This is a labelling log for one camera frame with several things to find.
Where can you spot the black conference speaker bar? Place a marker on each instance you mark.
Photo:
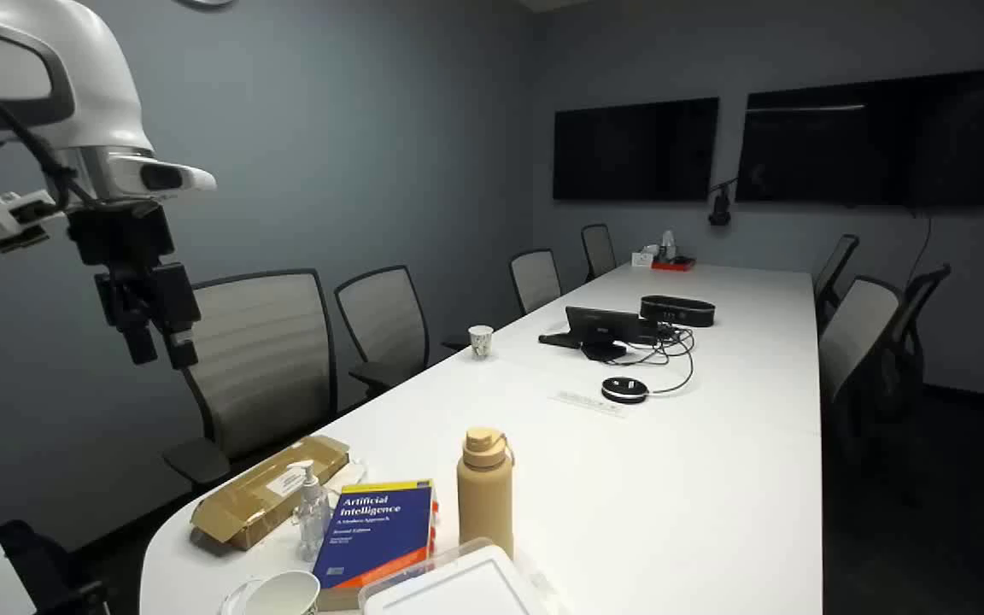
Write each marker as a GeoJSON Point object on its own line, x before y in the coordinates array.
{"type": "Point", "coordinates": [678, 309]}

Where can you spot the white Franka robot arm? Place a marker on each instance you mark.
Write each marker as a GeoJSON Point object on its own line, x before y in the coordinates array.
{"type": "Point", "coordinates": [69, 69]}

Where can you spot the larger black wall television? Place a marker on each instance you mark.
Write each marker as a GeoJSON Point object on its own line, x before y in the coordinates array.
{"type": "Point", "coordinates": [878, 137]}

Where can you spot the clear hand sanitizer bottle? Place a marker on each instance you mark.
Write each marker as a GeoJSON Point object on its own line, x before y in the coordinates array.
{"type": "Point", "coordinates": [313, 517]}

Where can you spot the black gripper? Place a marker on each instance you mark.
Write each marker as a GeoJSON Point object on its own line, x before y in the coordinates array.
{"type": "Point", "coordinates": [129, 242]}

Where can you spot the brown cardboard box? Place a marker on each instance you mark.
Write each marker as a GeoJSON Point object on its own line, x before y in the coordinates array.
{"type": "Point", "coordinates": [253, 498]}

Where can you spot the white plastic cup lid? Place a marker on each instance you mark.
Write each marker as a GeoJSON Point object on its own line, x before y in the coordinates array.
{"type": "Point", "coordinates": [280, 596]}

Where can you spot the black conference phone device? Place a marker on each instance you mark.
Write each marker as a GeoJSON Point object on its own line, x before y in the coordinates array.
{"type": "Point", "coordinates": [602, 323]}

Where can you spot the white tissue box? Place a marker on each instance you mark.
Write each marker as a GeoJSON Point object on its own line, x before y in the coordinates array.
{"type": "Point", "coordinates": [645, 256]}

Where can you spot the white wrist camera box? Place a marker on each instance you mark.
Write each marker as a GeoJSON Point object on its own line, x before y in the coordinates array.
{"type": "Point", "coordinates": [26, 216]}

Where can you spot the round wall clock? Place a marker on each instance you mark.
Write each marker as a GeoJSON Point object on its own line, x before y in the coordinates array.
{"type": "Point", "coordinates": [206, 4]}

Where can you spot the red tray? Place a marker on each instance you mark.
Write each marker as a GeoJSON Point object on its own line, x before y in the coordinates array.
{"type": "Point", "coordinates": [673, 263]}

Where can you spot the round black puck speaker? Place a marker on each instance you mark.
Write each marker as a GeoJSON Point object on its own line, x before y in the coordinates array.
{"type": "Point", "coordinates": [622, 388]}

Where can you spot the black wall webcam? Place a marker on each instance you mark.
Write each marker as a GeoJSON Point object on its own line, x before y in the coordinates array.
{"type": "Point", "coordinates": [722, 205]}

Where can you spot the tan insulated bottle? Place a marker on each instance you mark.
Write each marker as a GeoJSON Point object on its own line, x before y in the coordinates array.
{"type": "Point", "coordinates": [488, 490]}

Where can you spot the smaller black wall television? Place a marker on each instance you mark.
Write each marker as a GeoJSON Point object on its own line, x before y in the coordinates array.
{"type": "Point", "coordinates": [635, 149]}

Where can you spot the blue and yellow book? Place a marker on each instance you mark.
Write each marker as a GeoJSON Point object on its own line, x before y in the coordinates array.
{"type": "Point", "coordinates": [374, 535]}

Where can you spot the white paper cup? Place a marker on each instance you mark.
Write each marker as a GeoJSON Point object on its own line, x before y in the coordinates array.
{"type": "Point", "coordinates": [479, 340]}

